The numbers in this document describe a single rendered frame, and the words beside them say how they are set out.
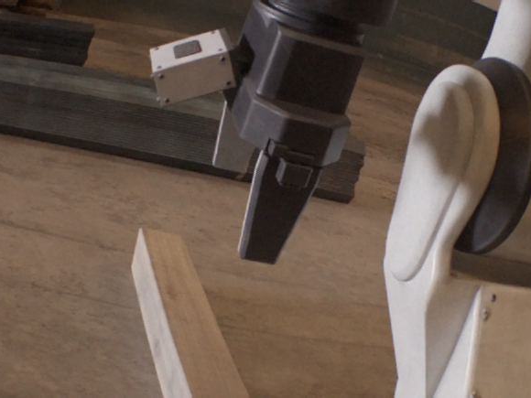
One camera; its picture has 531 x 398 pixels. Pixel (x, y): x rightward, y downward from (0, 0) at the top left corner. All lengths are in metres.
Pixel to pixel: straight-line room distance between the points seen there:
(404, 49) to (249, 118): 9.67
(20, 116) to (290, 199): 2.43
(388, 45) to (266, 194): 9.59
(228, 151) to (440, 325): 0.18
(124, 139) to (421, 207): 2.35
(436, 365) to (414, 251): 0.09
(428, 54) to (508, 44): 9.65
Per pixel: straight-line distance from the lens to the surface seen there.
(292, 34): 0.43
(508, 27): 0.60
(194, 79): 0.46
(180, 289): 1.61
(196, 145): 2.90
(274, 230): 0.46
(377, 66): 10.00
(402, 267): 0.57
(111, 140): 2.87
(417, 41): 10.16
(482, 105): 0.53
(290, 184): 0.44
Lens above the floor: 0.67
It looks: 14 degrees down
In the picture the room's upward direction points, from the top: 16 degrees clockwise
